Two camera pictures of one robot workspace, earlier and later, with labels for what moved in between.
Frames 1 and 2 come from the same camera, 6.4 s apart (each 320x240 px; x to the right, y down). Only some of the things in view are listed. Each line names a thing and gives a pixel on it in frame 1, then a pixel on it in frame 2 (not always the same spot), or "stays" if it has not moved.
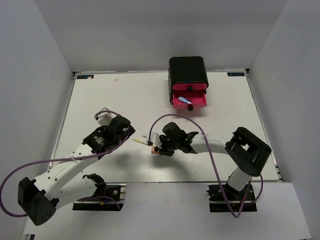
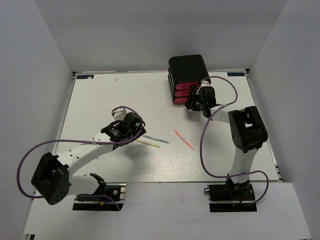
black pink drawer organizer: (188, 82) stays
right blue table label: (235, 74) stays
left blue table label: (84, 76) stays
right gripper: (162, 139) → (189, 103)
